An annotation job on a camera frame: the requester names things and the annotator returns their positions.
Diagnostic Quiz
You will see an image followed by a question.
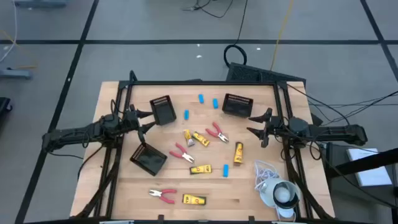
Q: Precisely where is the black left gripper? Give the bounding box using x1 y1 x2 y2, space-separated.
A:
123 104 157 143

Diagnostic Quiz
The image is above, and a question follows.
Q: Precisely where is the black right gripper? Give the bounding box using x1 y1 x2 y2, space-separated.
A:
246 107 284 149

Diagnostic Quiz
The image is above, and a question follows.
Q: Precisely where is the black slotted plastic basket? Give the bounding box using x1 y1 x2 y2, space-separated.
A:
129 142 169 177
221 93 254 119
149 95 178 126

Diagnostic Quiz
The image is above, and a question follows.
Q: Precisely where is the black perforated computer case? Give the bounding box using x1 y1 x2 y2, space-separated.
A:
226 62 307 86

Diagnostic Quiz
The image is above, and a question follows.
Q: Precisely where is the white desk lamp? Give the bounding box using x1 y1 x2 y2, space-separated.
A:
259 177 301 219

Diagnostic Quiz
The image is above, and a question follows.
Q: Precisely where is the black box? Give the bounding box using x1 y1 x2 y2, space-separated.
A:
323 141 352 187

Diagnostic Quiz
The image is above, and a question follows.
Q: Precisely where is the black beam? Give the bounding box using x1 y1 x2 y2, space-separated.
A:
325 148 398 180

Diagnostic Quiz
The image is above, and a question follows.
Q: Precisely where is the white booklet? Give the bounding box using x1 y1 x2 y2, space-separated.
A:
346 147 393 187

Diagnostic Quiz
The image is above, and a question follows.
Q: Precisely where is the grey desk foot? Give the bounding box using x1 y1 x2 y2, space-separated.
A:
0 68 34 80
14 0 68 9

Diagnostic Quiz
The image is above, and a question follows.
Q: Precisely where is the black object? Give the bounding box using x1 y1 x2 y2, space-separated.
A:
0 96 13 121

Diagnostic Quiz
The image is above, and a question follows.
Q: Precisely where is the white lamp cable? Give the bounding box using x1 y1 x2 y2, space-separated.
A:
254 159 280 191

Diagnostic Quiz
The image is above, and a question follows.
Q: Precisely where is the black aluminium rig frame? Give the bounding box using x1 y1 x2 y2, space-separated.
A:
74 70 335 224

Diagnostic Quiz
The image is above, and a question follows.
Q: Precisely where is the black coiled cable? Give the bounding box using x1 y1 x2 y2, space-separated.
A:
223 0 249 68

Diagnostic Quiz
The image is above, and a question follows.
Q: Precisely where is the yellow cable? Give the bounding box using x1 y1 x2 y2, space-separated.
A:
269 0 295 72

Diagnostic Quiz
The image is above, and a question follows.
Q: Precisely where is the black cable with plug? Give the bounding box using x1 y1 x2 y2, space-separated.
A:
182 0 234 19

